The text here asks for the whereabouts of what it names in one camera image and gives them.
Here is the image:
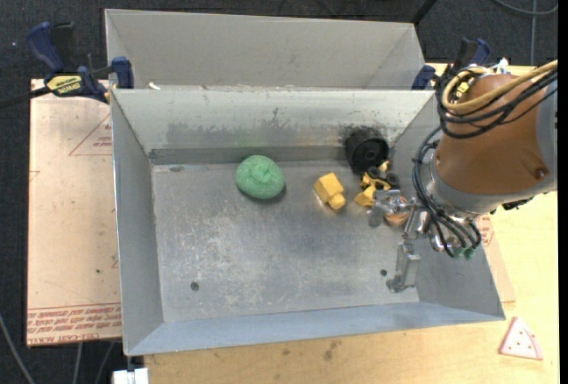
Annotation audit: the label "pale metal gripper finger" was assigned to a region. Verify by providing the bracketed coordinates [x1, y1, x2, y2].
[367, 189, 417, 229]
[385, 239, 422, 293]

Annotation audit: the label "orange round object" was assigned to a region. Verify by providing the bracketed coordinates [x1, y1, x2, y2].
[383, 194, 408, 227]

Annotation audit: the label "yellow toy vehicle black wheels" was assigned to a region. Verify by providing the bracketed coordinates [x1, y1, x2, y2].
[352, 160, 401, 209]

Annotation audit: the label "yellow toy block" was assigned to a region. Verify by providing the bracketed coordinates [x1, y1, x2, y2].
[312, 171, 347, 211]

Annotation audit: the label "black round wheel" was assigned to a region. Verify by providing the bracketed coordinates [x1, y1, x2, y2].
[345, 127, 391, 176]

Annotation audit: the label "green scrubber ball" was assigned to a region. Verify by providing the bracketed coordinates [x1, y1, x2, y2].
[234, 154, 287, 201]

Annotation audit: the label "pink triangular sanding pad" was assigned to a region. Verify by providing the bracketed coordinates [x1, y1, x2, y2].
[497, 316, 544, 362]

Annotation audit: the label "grey metal bin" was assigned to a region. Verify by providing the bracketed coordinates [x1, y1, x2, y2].
[104, 8, 507, 357]

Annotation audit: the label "brown cardboard board red print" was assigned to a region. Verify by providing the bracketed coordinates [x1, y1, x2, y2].
[25, 78, 517, 349]

